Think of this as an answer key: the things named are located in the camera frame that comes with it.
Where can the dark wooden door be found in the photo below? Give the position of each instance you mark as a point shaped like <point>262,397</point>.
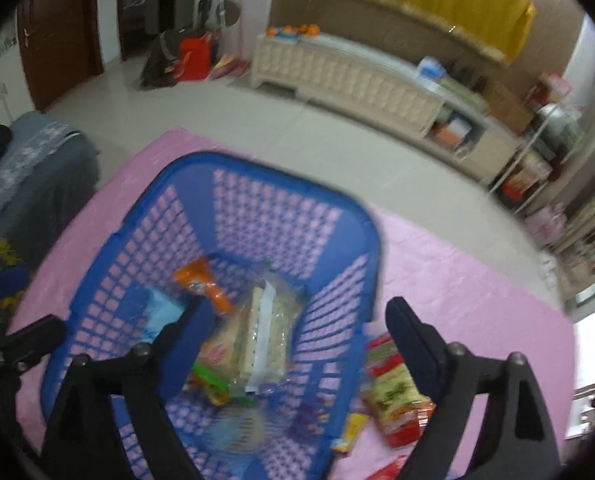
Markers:
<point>57,35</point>

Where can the pink broom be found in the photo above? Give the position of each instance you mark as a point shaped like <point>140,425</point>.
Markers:
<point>230,66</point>

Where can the red gift box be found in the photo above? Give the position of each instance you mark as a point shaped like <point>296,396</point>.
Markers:
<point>552,85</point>

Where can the red paper bag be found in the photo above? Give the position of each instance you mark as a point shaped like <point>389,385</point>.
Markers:
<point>195,57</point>

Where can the blue purple snack packet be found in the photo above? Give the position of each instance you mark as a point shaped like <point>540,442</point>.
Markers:
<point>310,417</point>

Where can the brown cardboard box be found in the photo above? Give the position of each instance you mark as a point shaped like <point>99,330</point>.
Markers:
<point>507,102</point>

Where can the clear blue printed snack packet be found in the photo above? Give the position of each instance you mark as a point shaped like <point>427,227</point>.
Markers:
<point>237,430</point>

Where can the light blue snack packet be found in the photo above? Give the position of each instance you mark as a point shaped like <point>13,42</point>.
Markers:
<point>160,310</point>

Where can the black bag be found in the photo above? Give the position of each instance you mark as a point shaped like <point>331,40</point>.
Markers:
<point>160,60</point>

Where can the orange box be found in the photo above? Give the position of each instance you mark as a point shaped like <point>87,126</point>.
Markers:
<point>450,137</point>

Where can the orange snack packet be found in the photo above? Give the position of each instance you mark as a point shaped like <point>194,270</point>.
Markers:
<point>202,280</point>

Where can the clear cracker packet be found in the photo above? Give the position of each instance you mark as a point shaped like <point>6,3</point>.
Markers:
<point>272,330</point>

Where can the purple yellow snack packet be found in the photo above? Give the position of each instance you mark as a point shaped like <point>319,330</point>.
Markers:
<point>352,432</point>

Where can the pink bag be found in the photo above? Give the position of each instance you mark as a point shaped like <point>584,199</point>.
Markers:
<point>547,222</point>

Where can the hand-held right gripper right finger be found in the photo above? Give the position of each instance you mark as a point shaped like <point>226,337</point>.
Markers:
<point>417,355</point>

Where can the cream television cabinet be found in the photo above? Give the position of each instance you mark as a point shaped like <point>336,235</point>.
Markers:
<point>352,80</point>

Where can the white snack packet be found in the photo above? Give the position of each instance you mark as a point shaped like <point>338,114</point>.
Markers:
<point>215,355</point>

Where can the green stick snack packet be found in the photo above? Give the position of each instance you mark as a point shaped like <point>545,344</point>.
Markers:
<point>217,382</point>

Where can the red yellow snack packet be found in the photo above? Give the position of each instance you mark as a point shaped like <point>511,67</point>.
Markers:
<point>392,395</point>

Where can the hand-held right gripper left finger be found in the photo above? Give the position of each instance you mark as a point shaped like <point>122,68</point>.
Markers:
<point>190,345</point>

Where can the white slippers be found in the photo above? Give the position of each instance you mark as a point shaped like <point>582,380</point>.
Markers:
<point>547,270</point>

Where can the blue tissue pack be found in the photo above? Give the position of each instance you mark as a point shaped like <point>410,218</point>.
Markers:
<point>432,70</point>

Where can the small brown round wall decoration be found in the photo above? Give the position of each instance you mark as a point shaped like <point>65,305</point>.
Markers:
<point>233,10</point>

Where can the green folded cloth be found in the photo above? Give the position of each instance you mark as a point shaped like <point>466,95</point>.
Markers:
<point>462,92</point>

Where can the pink tablecloth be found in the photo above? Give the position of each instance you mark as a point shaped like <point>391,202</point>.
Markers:
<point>452,280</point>

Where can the blue plastic basket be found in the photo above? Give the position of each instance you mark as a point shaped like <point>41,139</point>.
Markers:
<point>277,180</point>

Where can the white shelf rack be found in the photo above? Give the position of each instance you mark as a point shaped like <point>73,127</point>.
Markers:
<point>532,160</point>

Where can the dark red snack packet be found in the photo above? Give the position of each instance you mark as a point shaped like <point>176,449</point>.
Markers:
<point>390,470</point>

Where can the dark wooden door frame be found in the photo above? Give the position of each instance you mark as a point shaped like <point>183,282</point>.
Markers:
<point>125,10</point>

